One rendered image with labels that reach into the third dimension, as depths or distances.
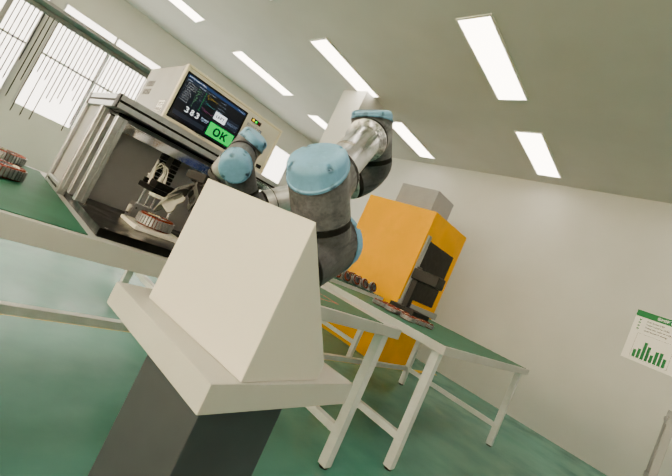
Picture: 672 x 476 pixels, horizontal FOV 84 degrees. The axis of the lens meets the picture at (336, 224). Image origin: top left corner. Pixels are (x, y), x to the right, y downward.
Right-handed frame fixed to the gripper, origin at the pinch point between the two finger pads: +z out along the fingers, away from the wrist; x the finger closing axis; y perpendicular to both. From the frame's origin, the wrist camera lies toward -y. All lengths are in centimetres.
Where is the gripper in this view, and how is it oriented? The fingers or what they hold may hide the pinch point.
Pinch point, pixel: (178, 219)
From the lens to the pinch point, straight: 118.0
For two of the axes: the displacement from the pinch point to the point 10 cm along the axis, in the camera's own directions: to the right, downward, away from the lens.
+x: 6.1, 3.5, 7.1
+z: -7.0, 6.6, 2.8
